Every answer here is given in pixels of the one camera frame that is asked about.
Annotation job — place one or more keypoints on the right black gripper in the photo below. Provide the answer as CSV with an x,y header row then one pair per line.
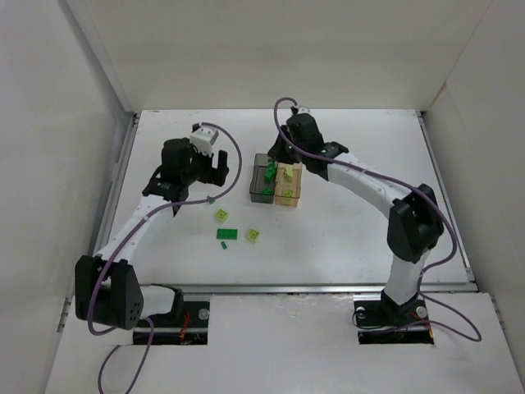
x,y
277,149

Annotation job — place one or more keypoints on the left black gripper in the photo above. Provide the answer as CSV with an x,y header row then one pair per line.
x,y
209,169

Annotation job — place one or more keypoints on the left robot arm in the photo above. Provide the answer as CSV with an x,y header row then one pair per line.
x,y
107,290

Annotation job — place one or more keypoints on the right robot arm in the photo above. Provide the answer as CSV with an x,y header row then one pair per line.
x,y
413,222

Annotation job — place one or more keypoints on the lime lego brick left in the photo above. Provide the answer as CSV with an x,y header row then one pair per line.
x,y
221,215

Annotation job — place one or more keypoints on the grey transparent container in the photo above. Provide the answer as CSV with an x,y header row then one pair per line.
x,y
258,182

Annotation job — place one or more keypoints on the dark green flat lego plate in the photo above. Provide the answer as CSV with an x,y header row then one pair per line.
x,y
227,234

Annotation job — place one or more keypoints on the orange transparent container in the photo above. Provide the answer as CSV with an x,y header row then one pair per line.
x,y
281,184

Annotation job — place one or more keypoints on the lime lego brick right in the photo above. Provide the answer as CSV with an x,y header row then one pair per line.
x,y
252,235

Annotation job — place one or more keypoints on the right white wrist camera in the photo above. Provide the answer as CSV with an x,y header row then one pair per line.
x,y
297,110

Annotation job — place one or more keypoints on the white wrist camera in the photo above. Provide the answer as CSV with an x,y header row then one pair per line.
x,y
203,138
297,110

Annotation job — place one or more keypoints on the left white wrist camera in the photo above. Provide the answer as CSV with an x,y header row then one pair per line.
x,y
203,138

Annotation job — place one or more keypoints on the aluminium rail front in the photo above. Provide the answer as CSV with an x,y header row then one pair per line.
x,y
292,289

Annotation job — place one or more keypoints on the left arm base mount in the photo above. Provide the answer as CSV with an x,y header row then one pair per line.
x,y
176,320

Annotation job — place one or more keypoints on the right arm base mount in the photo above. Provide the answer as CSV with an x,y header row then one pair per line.
x,y
379,323

